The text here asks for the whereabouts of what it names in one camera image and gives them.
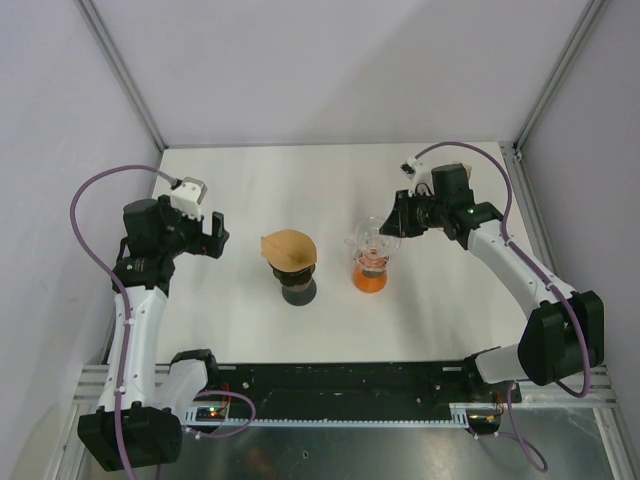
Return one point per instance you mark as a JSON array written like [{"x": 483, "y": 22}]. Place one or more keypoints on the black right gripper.
[{"x": 400, "y": 221}]

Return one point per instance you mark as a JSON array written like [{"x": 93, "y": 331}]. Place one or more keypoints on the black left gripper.
[{"x": 204, "y": 244}]

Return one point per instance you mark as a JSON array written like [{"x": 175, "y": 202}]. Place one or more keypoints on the orange liquid glass beaker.
[{"x": 370, "y": 274}]

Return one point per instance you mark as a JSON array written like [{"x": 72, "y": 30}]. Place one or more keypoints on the brown paper coffee filter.
[{"x": 289, "y": 250}]

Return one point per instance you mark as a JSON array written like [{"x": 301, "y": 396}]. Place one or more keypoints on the olive green plastic dripper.
[{"x": 295, "y": 278}]

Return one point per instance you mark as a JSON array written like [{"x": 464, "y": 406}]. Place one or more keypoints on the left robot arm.
[{"x": 138, "y": 422}]

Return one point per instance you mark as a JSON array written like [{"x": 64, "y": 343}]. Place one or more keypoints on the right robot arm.
[{"x": 564, "y": 333}]

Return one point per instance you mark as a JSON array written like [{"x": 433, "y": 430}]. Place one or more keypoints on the orange coffee filter box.
[{"x": 468, "y": 171}]

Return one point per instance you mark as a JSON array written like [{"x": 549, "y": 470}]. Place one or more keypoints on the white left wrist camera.
[{"x": 187, "y": 196}]

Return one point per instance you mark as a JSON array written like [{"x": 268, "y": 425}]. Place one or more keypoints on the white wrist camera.
[
  {"x": 187, "y": 196},
  {"x": 419, "y": 175}
]

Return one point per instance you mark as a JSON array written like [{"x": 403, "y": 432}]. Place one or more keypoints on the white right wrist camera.
[{"x": 419, "y": 175}]

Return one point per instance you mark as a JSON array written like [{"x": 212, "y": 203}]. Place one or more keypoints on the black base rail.
[{"x": 387, "y": 394}]

